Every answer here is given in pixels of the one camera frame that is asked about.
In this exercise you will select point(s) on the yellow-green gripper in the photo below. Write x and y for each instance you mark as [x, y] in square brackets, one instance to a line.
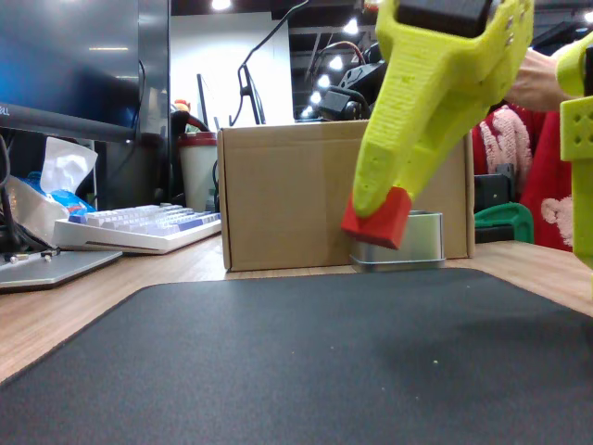
[448, 69]

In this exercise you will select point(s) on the red cube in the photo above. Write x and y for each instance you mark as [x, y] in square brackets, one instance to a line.
[380, 222]

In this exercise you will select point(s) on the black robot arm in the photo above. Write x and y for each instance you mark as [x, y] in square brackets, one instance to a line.
[352, 88]

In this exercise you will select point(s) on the square metal tin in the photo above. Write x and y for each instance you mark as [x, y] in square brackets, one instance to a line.
[424, 241]

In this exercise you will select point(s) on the person's hand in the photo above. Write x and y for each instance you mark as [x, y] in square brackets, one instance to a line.
[537, 83]

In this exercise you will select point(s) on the black box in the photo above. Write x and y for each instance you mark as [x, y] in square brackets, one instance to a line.
[493, 187]

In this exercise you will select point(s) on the red sweater with pink pattern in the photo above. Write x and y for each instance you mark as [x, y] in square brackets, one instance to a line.
[542, 167]

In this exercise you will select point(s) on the green plastic object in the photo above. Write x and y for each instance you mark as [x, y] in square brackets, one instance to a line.
[507, 222]

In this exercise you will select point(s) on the brown cardboard box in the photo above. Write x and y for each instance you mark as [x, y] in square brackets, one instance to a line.
[287, 194]

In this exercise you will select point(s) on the white cup with red lid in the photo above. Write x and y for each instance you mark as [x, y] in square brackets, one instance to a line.
[198, 171]

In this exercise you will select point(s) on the black rectangular mat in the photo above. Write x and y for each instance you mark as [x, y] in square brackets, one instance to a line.
[296, 361]

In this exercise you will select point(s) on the white and blue keyboard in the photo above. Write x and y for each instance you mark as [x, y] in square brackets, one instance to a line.
[139, 227]

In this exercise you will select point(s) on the dark computer monitor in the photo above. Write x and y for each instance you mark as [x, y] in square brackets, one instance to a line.
[69, 60]

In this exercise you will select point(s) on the white and blue tissue pack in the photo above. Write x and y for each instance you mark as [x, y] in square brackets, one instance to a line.
[55, 185]

